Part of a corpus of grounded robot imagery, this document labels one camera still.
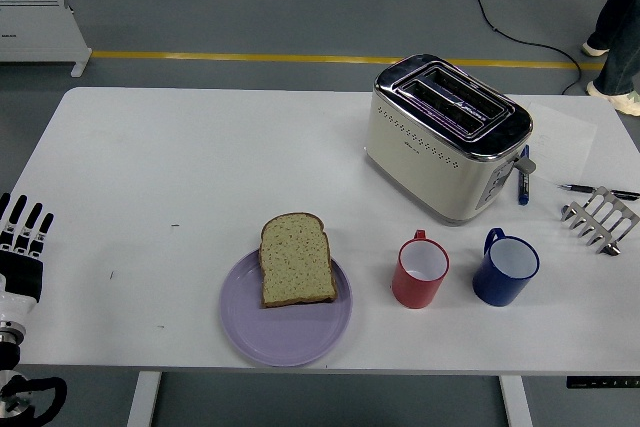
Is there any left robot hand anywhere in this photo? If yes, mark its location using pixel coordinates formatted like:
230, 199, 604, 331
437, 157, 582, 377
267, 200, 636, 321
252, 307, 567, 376
0, 192, 55, 327

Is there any purple round plate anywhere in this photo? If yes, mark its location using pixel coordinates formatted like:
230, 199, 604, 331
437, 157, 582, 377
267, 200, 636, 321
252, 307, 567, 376
219, 248, 353, 368

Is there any brown bread slice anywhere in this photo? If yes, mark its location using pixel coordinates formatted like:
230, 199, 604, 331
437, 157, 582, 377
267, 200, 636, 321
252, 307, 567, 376
258, 212, 338, 310

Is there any white table leg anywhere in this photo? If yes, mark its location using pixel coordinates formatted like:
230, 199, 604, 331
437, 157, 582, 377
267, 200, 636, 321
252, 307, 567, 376
124, 371, 164, 427
498, 375, 534, 427

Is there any white electric heater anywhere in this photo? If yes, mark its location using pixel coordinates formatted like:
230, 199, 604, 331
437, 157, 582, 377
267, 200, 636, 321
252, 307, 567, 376
0, 0, 93, 79

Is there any red enamel mug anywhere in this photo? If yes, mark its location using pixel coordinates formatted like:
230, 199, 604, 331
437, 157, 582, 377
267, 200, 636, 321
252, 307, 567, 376
391, 229, 451, 310

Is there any cream and chrome toaster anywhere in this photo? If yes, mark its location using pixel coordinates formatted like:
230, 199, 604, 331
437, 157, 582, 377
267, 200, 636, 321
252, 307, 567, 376
363, 52, 537, 227

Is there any blue enamel mug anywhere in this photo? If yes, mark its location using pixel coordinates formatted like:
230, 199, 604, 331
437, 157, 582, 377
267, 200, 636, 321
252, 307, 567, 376
472, 227, 541, 308

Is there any blue marker pen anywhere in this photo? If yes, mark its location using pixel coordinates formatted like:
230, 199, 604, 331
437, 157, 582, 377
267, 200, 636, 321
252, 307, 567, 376
516, 144, 532, 206

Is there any white paper sheet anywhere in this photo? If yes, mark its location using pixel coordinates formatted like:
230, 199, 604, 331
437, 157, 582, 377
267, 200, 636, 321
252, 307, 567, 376
527, 100, 600, 183

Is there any black ballpoint pen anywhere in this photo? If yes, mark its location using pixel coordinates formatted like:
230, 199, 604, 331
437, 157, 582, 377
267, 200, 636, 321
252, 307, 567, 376
558, 182, 640, 198

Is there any metal toast rack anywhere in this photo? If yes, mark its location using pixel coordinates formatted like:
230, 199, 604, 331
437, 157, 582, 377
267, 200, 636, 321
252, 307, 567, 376
559, 186, 640, 257

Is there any black table control panel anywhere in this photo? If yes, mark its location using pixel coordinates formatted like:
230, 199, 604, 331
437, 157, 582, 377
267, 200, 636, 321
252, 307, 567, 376
566, 375, 640, 390

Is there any long black floor cable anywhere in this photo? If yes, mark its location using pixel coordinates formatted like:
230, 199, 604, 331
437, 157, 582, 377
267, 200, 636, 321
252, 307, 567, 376
446, 0, 587, 97

